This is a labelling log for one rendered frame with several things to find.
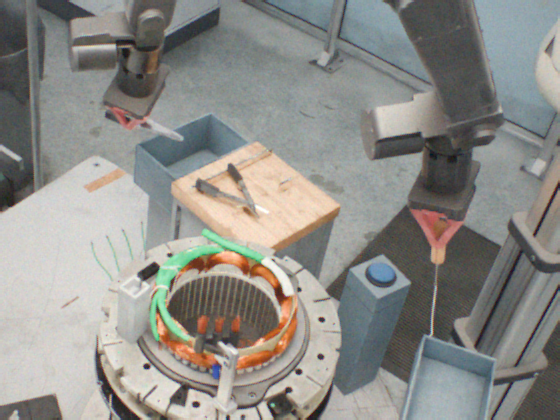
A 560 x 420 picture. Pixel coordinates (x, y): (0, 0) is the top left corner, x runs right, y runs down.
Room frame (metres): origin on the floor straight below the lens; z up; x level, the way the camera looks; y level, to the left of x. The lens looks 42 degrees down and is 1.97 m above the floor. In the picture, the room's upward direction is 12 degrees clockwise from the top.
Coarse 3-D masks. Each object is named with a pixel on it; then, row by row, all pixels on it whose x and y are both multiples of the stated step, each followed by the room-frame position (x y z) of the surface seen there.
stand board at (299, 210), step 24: (216, 168) 1.08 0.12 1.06; (264, 168) 1.11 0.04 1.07; (288, 168) 1.12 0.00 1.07; (240, 192) 1.04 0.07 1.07; (264, 192) 1.05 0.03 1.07; (288, 192) 1.06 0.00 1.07; (312, 192) 1.07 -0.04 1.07; (216, 216) 0.97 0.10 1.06; (240, 216) 0.98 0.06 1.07; (264, 216) 0.99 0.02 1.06; (288, 216) 1.01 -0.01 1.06; (312, 216) 1.02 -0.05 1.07; (336, 216) 1.05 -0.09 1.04; (264, 240) 0.94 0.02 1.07; (288, 240) 0.96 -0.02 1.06
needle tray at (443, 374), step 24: (432, 360) 0.81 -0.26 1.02; (456, 360) 0.81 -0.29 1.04; (480, 360) 0.80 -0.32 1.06; (408, 384) 0.75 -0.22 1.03; (432, 384) 0.77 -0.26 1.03; (456, 384) 0.78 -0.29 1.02; (480, 384) 0.78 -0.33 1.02; (408, 408) 0.72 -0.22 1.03; (432, 408) 0.73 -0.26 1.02; (456, 408) 0.73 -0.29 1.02; (480, 408) 0.74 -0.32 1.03
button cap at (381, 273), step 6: (378, 264) 0.96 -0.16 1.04; (384, 264) 0.96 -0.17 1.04; (372, 270) 0.95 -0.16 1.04; (378, 270) 0.95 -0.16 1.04; (384, 270) 0.95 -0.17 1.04; (390, 270) 0.95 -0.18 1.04; (372, 276) 0.94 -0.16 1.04; (378, 276) 0.94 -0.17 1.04; (384, 276) 0.94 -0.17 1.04; (390, 276) 0.94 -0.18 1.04; (378, 282) 0.93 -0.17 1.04; (384, 282) 0.93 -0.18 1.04; (390, 282) 0.94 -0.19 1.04
